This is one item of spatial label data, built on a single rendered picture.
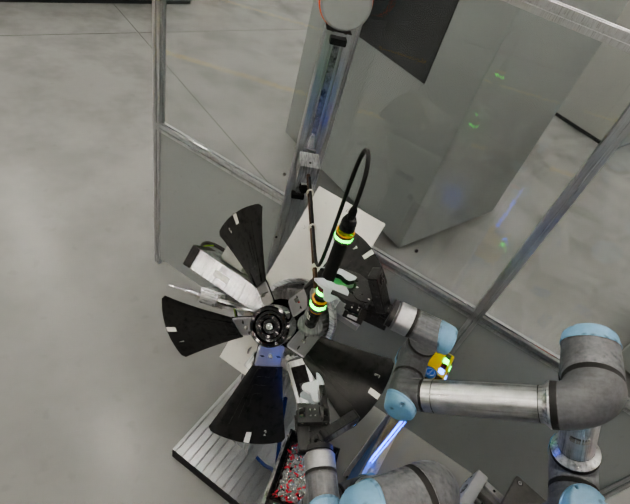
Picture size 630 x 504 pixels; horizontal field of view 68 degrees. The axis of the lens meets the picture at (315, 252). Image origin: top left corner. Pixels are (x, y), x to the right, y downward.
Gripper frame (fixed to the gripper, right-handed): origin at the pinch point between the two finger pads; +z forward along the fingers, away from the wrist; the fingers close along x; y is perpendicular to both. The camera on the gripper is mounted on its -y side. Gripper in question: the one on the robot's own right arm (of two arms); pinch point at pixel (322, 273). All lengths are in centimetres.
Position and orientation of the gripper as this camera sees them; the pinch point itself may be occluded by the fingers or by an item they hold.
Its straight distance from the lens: 115.6
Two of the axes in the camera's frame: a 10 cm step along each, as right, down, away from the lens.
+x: 3.6, -5.9, 7.2
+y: -2.4, 6.8, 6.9
